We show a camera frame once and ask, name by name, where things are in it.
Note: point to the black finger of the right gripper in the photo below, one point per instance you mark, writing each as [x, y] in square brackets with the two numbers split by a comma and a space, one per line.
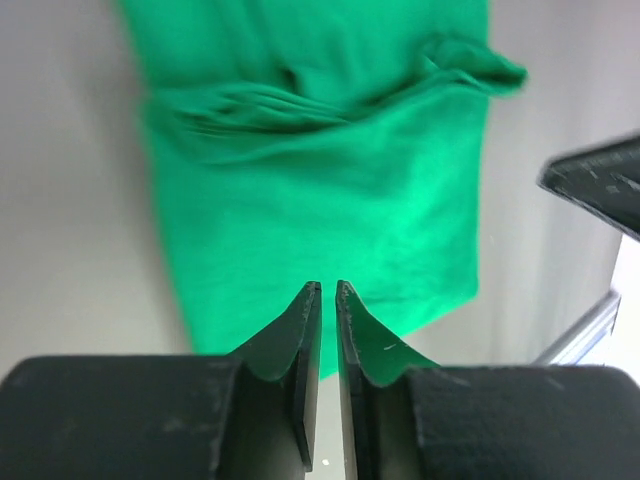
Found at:
[601, 179]

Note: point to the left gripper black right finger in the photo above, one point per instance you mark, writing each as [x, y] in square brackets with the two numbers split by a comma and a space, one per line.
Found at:
[405, 417]

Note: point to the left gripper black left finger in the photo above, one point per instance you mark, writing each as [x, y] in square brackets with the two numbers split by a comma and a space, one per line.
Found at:
[248, 414]

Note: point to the green t shirt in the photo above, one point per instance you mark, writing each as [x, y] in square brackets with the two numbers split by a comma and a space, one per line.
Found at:
[297, 141]

